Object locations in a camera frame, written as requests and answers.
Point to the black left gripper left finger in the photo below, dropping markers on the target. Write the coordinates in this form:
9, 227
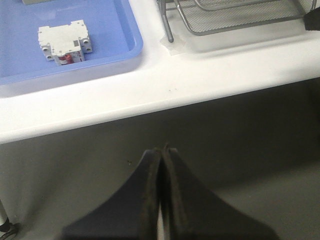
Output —
131, 213

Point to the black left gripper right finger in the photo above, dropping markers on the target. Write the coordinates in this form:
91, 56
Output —
193, 212

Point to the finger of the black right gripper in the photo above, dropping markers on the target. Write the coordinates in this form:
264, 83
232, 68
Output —
311, 20

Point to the silver mesh bottom tray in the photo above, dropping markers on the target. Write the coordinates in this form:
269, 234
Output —
206, 17

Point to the white table leg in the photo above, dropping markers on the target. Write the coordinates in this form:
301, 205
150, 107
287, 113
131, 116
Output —
8, 230

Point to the blue plastic tray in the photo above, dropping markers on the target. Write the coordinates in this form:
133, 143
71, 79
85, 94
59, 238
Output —
111, 26

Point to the white circuit breaker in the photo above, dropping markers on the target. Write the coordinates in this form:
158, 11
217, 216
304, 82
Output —
65, 44

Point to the grey metal rack frame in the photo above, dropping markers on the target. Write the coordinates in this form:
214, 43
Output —
162, 5

